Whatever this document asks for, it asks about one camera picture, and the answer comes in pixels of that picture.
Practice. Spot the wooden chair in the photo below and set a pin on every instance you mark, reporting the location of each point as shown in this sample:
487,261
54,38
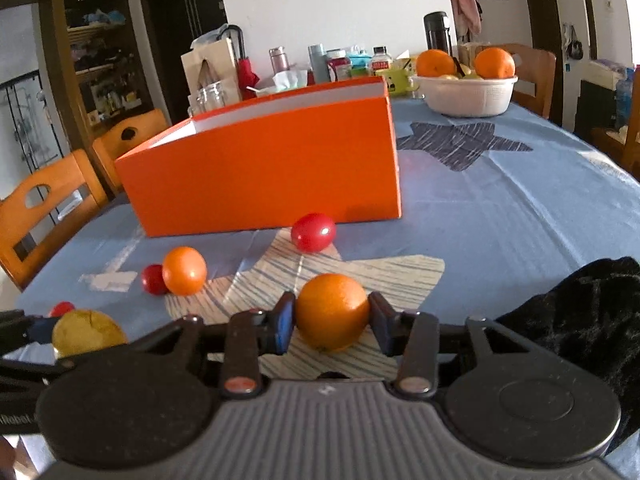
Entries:
617,152
50,175
537,80
150,127

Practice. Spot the large red tomato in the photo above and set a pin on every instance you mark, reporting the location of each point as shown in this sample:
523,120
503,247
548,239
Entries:
312,232

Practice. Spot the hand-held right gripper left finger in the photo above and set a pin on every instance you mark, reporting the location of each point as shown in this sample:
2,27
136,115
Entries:
285,322

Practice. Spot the black hanging bag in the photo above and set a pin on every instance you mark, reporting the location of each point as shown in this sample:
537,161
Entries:
575,50

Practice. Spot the black fuzzy cloth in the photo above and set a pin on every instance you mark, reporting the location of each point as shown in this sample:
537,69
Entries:
590,320

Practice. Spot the red jar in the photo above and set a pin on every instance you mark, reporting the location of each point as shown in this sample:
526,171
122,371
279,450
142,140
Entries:
340,67

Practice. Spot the large orange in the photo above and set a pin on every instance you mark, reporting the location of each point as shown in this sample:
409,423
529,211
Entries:
435,64
332,310
495,62

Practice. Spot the wooden cabinet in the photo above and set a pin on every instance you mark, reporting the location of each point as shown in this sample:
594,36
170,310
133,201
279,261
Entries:
131,35

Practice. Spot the pink bottle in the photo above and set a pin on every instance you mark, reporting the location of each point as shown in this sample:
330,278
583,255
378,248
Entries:
279,62

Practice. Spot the small mandarin orange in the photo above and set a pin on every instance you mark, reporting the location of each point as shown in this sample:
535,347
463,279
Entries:
185,270

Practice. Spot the black thermos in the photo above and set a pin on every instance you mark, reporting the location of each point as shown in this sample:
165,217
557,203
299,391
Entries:
437,35

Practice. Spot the cream tote bag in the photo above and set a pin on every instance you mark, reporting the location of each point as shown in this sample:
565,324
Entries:
220,60

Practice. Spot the grey bottle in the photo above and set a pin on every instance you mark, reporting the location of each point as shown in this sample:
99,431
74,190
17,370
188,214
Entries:
318,65

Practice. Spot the orange cardboard box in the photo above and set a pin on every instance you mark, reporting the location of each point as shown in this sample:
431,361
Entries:
250,170

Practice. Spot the red umbrella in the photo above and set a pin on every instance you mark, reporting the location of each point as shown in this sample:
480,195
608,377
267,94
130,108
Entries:
247,77

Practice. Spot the dark wooden door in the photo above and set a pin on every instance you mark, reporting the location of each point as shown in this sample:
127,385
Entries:
165,35

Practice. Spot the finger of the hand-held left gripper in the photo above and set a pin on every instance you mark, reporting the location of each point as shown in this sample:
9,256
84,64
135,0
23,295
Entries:
40,329
30,372

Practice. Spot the tissue pack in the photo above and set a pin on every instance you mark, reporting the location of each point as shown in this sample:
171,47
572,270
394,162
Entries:
290,80

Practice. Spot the green mug with face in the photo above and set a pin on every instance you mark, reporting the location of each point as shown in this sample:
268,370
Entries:
400,82

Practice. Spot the white plastic basket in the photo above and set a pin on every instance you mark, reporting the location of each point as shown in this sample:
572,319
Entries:
465,97

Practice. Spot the blue star print tablecloth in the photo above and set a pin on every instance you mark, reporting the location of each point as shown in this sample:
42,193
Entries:
500,200

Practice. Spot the small red tomato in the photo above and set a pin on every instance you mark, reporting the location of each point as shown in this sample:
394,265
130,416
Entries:
152,280
61,308

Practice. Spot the white box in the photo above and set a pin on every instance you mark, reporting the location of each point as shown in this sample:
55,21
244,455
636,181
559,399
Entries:
605,72

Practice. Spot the clear glass mug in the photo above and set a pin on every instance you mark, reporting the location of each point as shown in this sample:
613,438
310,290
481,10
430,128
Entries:
212,97

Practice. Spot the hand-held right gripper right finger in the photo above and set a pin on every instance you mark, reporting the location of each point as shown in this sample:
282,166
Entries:
378,322

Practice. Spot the teal lid plastic jar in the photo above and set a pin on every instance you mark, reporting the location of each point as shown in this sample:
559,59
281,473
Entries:
360,62

